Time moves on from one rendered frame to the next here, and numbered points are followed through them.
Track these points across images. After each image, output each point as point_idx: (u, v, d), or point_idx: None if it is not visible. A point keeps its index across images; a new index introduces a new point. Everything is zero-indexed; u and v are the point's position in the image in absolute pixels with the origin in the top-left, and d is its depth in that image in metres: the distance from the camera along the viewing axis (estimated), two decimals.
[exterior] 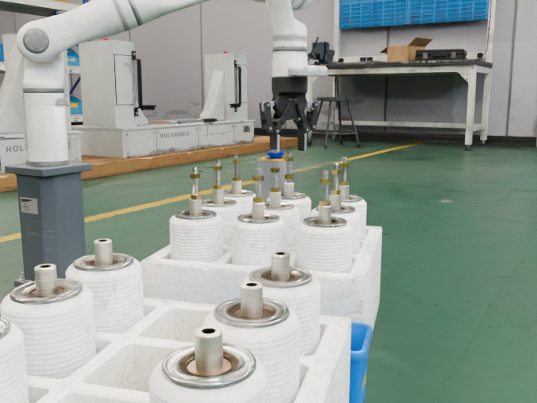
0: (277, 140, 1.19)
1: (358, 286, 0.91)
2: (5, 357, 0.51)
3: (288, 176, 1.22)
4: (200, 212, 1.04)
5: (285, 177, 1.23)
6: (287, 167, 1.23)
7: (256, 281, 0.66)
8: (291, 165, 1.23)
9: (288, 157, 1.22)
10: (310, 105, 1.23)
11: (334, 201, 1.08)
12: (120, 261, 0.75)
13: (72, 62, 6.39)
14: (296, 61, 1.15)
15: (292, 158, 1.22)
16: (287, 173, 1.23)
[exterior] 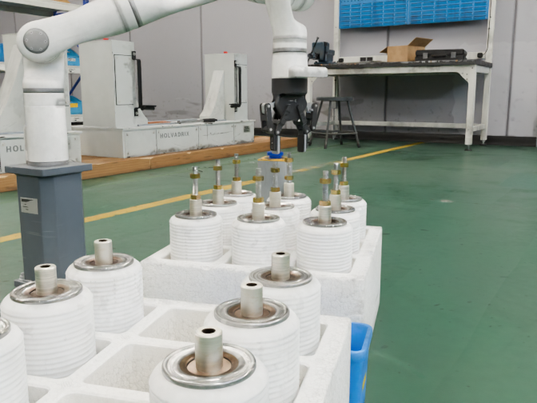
0: (277, 141, 1.19)
1: (358, 286, 0.91)
2: (5, 357, 0.51)
3: (285, 176, 1.24)
4: (200, 212, 1.04)
5: (288, 177, 1.24)
6: (291, 168, 1.23)
7: (256, 281, 0.66)
8: (287, 165, 1.23)
9: (288, 157, 1.23)
10: (310, 105, 1.23)
11: (334, 201, 1.08)
12: (120, 261, 0.75)
13: (72, 62, 6.39)
14: (296, 63, 1.15)
15: (284, 159, 1.22)
16: (291, 173, 1.23)
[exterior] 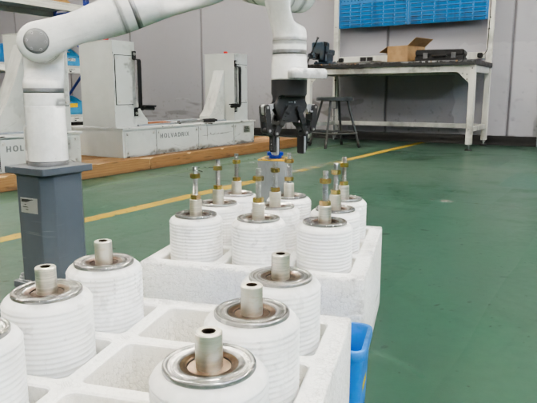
0: (276, 142, 1.19)
1: (358, 286, 0.91)
2: (5, 357, 0.51)
3: (292, 177, 1.23)
4: (200, 212, 1.04)
5: (292, 179, 1.23)
6: (288, 169, 1.22)
7: (256, 281, 0.66)
8: (289, 166, 1.23)
9: (291, 158, 1.22)
10: (309, 107, 1.23)
11: (334, 201, 1.08)
12: (120, 261, 0.75)
13: (72, 62, 6.39)
14: (296, 64, 1.15)
15: (290, 159, 1.23)
16: (288, 175, 1.23)
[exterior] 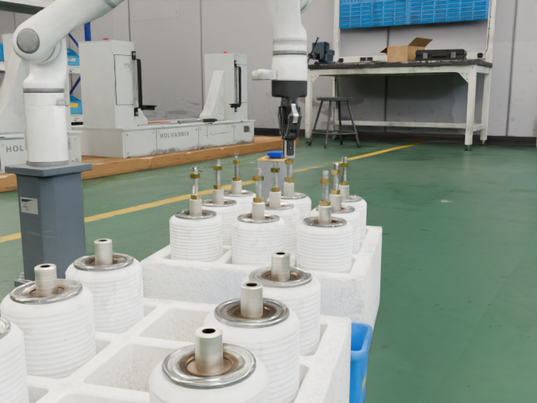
0: (282, 145, 1.23)
1: (358, 286, 0.91)
2: (5, 357, 0.51)
3: (286, 177, 1.24)
4: (200, 212, 1.04)
5: (290, 179, 1.24)
6: (291, 169, 1.23)
7: (256, 281, 0.66)
8: (287, 167, 1.23)
9: (288, 158, 1.23)
10: (292, 113, 1.16)
11: (334, 201, 1.08)
12: (120, 261, 0.75)
13: (72, 62, 6.39)
14: (271, 66, 1.19)
15: (284, 160, 1.23)
16: (291, 175, 1.23)
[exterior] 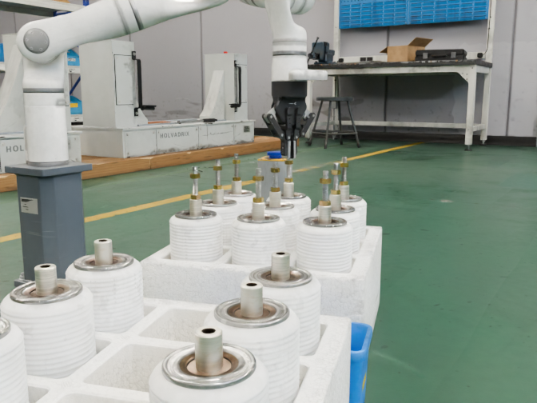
0: (288, 146, 1.21)
1: (358, 286, 0.91)
2: (5, 357, 0.51)
3: (292, 178, 1.23)
4: (200, 212, 1.04)
5: (291, 181, 1.23)
6: (287, 170, 1.23)
7: (256, 281, 0.66)
8: (289, 167, 1.23)
9: (290, 160, 1.22)
10: (308, 113, 1.23)
11: (334, 201, 1.08)
12: (120, 261, 0.75)
13: (72, 62, 6.39)
14: (296, 65, 1.16)
15: (291, 161, 1.23)
16: (287, 177, 1.23)
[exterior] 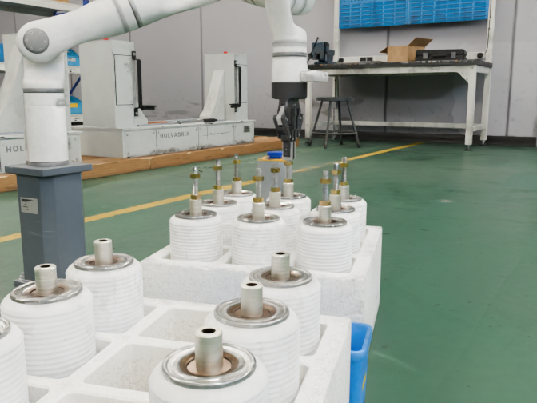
0: (292, 147, 1.21)
1: (358, 286, 0.91)
2: (5, 357, 0.51)
3: (287, 180, 1.22)
4: (200, 212, 1.04)
5: (284, 181, 1.23)
6: (287, 171, 1.23)
7: (256, 281, 0.66)
8: (290, 169, 1.23)
9: (286, 161, 1.22)
10: None
11: (334, 201, 1.08)
12: (120, 261, 0.75)
13: (72, 62, 6.39)
14: (304, 67, 1.17)
15: (291, 162, 1.22)
16: (287, 177, 1.24)
